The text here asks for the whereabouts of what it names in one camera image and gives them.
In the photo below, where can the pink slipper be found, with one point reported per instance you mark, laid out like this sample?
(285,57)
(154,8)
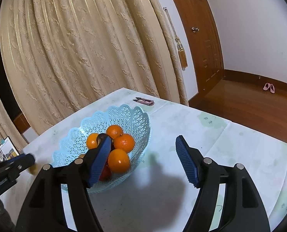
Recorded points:
(272,89)
(266,86)

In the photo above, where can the metal door knob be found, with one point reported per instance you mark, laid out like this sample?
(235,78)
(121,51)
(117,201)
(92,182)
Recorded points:
(195,29)

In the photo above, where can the yellow-orange oval orange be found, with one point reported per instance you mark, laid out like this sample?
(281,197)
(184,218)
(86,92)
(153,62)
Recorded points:
(91,141)

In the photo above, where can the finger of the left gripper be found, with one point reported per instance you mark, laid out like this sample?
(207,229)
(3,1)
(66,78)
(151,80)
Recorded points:
(19,164)

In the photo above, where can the dark passion fruit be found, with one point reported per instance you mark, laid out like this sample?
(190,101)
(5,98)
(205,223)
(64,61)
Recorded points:
(100,138)

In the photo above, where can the photo collage card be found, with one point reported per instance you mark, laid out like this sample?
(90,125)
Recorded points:
(7,150)

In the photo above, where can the light blue lace plastic basket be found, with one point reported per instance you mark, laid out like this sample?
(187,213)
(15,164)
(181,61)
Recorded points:
(134,121)

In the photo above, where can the red tomato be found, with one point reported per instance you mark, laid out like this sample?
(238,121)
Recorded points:
(106,174)

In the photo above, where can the smooth orange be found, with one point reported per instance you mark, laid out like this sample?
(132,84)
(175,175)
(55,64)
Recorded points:
(124,142)

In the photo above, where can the curtain tieback tassel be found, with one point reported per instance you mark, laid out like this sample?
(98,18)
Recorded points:
(180,48)

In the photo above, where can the brown wooden door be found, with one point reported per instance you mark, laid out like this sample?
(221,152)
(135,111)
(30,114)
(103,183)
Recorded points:
(204,45)

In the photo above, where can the mandarin orange with stem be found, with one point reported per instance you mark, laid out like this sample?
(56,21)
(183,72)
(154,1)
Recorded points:
(114,131)

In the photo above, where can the pink slipper left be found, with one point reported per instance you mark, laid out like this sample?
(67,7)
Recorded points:
(266,86)

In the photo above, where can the pink slipper right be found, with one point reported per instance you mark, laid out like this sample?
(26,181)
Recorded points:
(272,89)

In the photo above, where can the pink thread snips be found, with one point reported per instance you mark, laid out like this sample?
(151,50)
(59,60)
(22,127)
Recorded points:
(144,101)

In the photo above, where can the wooden window sill cabinet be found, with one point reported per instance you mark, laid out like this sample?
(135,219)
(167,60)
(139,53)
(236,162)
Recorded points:
(21,123)

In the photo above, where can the beige curtain right panel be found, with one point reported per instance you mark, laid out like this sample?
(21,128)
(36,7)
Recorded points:
(62,55)

